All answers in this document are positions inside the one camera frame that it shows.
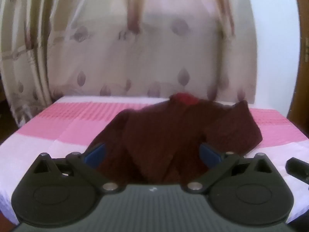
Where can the pink and white bed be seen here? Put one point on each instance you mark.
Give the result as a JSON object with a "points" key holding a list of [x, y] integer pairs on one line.
{"points": [[36, 145]]}

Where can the beige leaf print curtain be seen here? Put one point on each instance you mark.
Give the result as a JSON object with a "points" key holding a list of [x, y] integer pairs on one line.
{"points": [[149, 58]]}

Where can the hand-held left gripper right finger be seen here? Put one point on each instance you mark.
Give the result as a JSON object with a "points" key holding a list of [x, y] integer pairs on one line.
{"points": [[210, 155]]}

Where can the brown wooden door frame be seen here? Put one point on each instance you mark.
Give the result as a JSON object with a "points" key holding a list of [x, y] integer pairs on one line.
{"points": [[300, 82]]}

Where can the dark maroon towel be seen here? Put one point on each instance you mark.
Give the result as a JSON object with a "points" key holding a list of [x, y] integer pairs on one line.
{"points": [[164, 135]]}

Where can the striped beige curtain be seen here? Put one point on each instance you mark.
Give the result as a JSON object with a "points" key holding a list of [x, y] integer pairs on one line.
{"points": [[21, 53]]}

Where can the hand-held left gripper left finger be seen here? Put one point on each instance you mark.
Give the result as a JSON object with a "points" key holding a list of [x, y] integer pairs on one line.
{"points": [[94, 155]]}

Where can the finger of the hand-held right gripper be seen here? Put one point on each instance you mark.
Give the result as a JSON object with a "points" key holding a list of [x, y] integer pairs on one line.
{"points": [[298, 168]]}

